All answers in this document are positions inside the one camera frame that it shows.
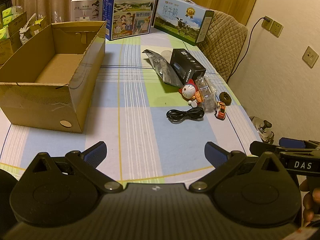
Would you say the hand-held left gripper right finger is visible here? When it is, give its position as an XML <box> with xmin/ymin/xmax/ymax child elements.
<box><xmin>189</xmin><ymin>141</ymin><xmax>288</xmax><ymax>194</ymax></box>

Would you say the black cable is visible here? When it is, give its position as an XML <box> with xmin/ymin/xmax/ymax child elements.
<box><xmin>166</xmin><ymin>107</ymin><xmax>205</xmax><ymax>123</ymax></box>

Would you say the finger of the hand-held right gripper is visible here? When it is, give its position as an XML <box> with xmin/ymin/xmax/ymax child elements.
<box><xmin>249</xmin><ymin>141</ymin><xmax>288</xmax><ymax>160</ymax></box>
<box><xmin>278</xmin><ymin>137</ymin><xmax>306</xmax><ymax>148</ymax></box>

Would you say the quilted chair back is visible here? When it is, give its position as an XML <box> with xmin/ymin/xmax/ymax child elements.
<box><xmin>196</xmin><ymin>10</ymin><xmax>248</xmax><ymax>83</ymax></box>

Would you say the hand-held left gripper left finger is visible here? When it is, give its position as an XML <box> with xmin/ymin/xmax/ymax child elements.
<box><xmin>19</xmin><ymin>141</ymin><xmax>123</xmax><ymax>194</ymax></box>

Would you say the black charger with cable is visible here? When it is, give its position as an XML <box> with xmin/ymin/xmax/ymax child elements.
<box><xmin>226</xmin><ymin>16</ymin><xmax>273</xmax><ymax>83</ymax></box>

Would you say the silver foil bag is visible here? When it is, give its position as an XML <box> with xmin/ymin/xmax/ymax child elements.
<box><xmin>142</xmin><ymin>49</ymin><xmax>184</xmax><ymax>87</ymax></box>

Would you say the clear plastic bag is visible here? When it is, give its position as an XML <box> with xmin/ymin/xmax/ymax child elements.
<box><xmin>195</xmin><ymin>76</ymin><xmax>218</xmax><ymax>112</ymax></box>

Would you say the tall blue milk carton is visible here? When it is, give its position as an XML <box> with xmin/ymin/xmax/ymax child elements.
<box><xmin>103</xmin><ymin>0</ymin><xmax>160</xmax><ymax>41</ymax></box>

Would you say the person's right hand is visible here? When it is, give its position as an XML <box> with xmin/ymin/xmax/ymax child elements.
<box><xmin>299</xmin><ymin>179</ymin><xmax>320</xmax><ymax>227</ymax></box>

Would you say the glass kettle lid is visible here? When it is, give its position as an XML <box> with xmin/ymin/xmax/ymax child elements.
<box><xmin>249</xmin><ymin>116</ymin><xmax>275</xmax><ymax>144</ymax></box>

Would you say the stack of green tissue packs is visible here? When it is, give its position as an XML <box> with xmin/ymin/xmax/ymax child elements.
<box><xmin>0</xmin><ymin>6</ymin><xmax>15</xmax><ymax>40</ymax></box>

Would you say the orange toy car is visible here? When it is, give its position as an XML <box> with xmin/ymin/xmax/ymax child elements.
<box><xmin>214</xmin><ymin>101</ymin><xmax>227</xmax><ymax>120</ymax></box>

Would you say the wide cow print milk carton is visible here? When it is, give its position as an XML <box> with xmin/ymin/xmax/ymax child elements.
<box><xmin>153</xmin><ymin>0</ymin><xmax>215</xmax><ymax>46</ymax></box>

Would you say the white humidifier box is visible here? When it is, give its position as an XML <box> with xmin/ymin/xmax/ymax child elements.
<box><xmin>70</xmin><ymin>0</ymin><xmax>104</xmax><ymax>22</ymax></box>

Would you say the black product box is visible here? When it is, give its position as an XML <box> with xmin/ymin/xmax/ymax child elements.
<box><xmin>170</xmin><ymin>48</ymin><xmax>207</xmax><ymax>85</ymax></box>

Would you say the plastic bag of clutter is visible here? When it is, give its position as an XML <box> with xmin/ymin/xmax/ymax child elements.
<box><xmin>19</xmin><ymin>13</ymin><xmax>48</xmax><ymax>45</ymax></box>

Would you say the cardboard box of tissues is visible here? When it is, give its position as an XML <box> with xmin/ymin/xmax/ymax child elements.
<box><xmin>0</xmin><ymin>11</ymin><xmax>27</xmax><ymax>65</ymax></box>

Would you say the brown cardboard box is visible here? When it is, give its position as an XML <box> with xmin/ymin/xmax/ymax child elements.
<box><xmin>0</xmin><ymin>20</ymin><xmax>107</xmax><ymax>133</ymax></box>

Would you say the single wall socket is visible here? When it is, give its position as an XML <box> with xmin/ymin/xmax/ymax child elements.
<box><xmin>302</xmin><ymin>46</ymin><xmax>319</xmax><ymax>68</ymax></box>

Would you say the double wall socket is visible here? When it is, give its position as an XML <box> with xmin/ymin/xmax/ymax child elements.
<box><xmin>261</xmin><ymin>16</ymin><xmax>284</xmax><ymax>38</ymax></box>

